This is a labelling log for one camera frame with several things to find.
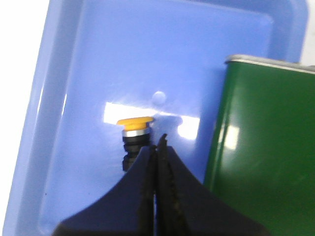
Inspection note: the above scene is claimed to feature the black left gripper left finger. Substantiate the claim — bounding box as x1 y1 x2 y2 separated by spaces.
53 147 155 236

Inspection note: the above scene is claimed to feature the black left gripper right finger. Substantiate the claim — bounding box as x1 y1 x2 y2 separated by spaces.
156 134 270 236

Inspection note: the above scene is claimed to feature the yellow push button switch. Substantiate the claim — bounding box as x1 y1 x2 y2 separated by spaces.
117 117 154 172

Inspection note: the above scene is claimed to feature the green conveyor belt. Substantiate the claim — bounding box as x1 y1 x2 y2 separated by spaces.
204 55 315 236

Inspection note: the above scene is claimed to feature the blue plastic tray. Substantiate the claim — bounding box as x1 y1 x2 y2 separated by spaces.
2 0 308 236

